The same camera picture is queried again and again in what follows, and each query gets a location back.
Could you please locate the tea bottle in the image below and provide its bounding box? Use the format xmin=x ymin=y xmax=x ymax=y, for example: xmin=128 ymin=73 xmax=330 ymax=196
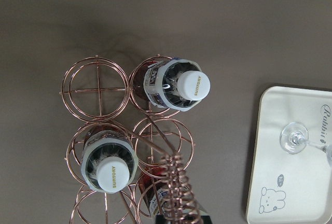
xmin=81 ymin=130 xmax=138 ymax=194
xmin=131 ymin=56 xmax=211 ymax=111
xmin=139 ymin=167 xmax=182 ymax=219

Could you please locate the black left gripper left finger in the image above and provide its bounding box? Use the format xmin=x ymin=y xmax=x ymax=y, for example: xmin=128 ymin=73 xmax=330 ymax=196
xmin=154 ymin=215 xmax=171 ymax=224

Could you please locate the clear wine glass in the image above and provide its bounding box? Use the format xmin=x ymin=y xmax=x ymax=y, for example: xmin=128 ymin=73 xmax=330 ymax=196
xmin=279 ymin=122 xmax=331 ymax=167

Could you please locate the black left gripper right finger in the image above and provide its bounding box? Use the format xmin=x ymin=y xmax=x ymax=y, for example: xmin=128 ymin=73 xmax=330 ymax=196
xmin=199 ymin=210 xmax=213 ymax=224

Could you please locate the copper wire bottle basket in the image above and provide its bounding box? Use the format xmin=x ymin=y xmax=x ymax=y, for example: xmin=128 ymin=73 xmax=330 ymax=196
xmin=60 ymin=56 xmax=205 ymax=223

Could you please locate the cream serving tray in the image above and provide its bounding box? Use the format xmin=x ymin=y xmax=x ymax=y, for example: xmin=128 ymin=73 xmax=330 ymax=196
xmin=246 ymin=86 xmax=331 ymax=223

